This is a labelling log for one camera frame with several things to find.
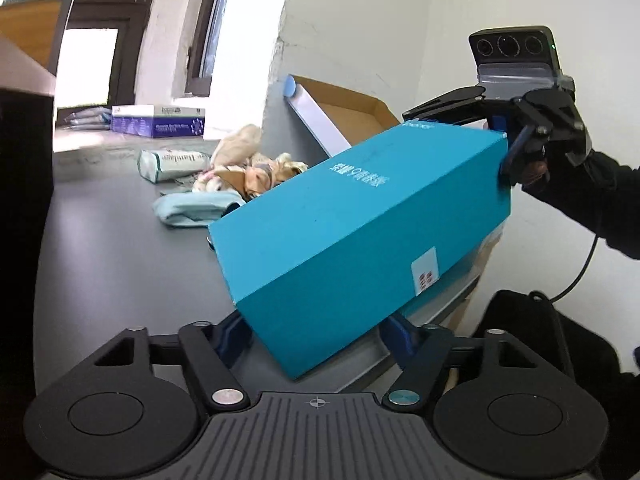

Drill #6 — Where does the teal cardboard box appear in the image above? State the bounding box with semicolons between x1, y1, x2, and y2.
207;121;512;381

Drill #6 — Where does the dark framed window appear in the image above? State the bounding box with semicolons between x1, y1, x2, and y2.
184;0;240;99
54;0;157;109

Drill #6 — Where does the blue glove box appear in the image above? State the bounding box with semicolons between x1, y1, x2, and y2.
110;104;206;139

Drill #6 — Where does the patterned beige cloth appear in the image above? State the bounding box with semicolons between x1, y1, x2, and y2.
192;152;309;197

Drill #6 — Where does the light blue cloth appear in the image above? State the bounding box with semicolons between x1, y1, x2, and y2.
152;192;247;229

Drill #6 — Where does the person's right forearm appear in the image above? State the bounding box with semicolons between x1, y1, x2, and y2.
525;149;640;262

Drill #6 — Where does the open brown cardboard box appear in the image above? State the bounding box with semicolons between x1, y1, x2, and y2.
284;74;402;157

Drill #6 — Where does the stone windowsill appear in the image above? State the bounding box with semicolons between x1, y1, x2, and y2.
52;127;222;155

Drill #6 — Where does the person's right hand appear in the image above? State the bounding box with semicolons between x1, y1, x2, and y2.
520;156;552;194

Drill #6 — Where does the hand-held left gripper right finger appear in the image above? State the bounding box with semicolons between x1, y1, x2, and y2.
379;311;543;415

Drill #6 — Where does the grey desktop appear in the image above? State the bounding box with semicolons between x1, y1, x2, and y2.
32;137;485;397

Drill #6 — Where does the white tissue pack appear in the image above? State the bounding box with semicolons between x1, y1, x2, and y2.
138;149;210;181

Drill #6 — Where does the black cable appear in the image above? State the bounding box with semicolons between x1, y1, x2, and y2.
529;231;602;304

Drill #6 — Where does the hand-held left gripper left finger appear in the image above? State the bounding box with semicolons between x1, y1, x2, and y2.
92;310;253;416

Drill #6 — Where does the black fabric bag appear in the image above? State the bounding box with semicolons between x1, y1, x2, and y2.
472;289;624;392

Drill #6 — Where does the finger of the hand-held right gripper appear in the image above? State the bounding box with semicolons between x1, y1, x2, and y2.
497;124;535;189
401;86;507;133

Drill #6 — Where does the clear plastic packet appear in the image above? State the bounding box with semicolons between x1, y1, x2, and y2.
62;108;114;132

